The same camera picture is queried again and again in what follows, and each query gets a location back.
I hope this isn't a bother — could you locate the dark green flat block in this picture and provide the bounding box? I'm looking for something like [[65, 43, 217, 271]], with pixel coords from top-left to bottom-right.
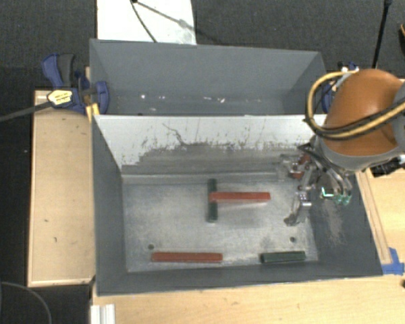
[[206, 178, 219, 223], [259, 250, 307, 265]]

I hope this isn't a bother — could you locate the grey metal bin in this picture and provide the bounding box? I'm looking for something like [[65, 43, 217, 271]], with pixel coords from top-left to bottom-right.
[[88, 38, 384, 296]]

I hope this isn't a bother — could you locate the black cylinder on white bracket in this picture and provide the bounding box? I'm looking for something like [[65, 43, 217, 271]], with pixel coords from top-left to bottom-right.
[[369, 155, 405, 178]]

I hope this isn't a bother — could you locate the pale wood flat board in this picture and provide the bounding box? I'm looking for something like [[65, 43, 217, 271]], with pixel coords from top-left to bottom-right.
[[27, 90, 97, 288]]

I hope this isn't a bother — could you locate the red-brown flat block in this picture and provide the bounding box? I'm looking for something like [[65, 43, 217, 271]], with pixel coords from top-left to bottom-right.
[[151, 251, 224, 264], [208, 191, 272, 205]]

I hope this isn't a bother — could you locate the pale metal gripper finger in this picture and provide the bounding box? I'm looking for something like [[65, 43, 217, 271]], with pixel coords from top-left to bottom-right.
[[283, 193, 313, 227], [279, 153, 310, 182]]

